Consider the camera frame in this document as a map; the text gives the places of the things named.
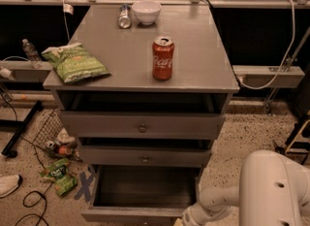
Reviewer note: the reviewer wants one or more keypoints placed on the grey drawer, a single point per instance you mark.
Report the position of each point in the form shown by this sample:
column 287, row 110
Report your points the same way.
column 144, row 196
column 195, row 126
column 144, row 152

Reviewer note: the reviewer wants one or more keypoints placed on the wire mesh basket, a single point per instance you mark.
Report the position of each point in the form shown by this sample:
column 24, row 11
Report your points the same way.
column 52, row 129

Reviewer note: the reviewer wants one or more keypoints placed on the grey middle drawer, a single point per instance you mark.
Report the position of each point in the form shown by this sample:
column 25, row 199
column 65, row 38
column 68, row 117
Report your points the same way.
column 144, row 152

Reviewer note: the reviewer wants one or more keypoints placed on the small can in basket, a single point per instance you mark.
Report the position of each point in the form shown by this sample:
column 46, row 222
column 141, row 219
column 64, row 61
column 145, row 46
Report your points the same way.
column 50, row 144

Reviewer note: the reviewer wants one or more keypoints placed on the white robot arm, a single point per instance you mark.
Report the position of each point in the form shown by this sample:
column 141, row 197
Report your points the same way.
column 273, row 190

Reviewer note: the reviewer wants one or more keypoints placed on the grey drawer cabinet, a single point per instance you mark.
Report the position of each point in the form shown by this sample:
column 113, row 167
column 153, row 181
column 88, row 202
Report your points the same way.
column 202, row 78

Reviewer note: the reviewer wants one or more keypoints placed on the silver can lying down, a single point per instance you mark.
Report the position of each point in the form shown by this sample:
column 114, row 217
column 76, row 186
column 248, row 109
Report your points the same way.
column 124, row 18

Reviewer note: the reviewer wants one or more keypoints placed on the green chip bag on cabinet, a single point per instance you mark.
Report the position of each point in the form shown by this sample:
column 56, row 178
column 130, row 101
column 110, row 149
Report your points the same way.
column 74, row 63

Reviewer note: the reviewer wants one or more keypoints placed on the black stand leg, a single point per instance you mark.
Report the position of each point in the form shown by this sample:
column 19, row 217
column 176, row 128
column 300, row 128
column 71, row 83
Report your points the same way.
column 19, row 127

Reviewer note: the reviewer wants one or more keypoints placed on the clear water bottle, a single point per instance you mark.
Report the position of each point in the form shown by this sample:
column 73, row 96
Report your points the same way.
column 32, row 54

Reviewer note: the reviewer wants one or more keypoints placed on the wheeled cart base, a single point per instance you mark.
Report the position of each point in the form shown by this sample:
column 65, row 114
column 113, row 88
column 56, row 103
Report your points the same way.
column 297, row 146

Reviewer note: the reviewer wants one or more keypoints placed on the white shoe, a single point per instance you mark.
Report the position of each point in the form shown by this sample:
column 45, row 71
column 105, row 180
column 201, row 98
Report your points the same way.
column 9, row 184

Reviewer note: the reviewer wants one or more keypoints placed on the green chip bag on floor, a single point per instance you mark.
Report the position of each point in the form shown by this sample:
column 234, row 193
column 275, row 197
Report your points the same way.
column 58, row 174

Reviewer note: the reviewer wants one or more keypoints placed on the red Coca-Cola can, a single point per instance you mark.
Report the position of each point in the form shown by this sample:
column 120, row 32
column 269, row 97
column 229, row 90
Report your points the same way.
column 163, row 49

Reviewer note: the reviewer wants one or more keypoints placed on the grey top drawer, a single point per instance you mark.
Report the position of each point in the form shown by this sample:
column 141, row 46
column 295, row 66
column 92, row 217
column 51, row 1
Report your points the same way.
column 195, row 126

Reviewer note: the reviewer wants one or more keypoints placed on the grey bottom drawer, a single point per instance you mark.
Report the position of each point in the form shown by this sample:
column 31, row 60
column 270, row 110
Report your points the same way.
column 144, row 196

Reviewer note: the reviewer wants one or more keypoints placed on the white bowl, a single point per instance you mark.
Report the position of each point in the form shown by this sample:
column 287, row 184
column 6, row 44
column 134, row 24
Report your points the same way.
column 146, row 11

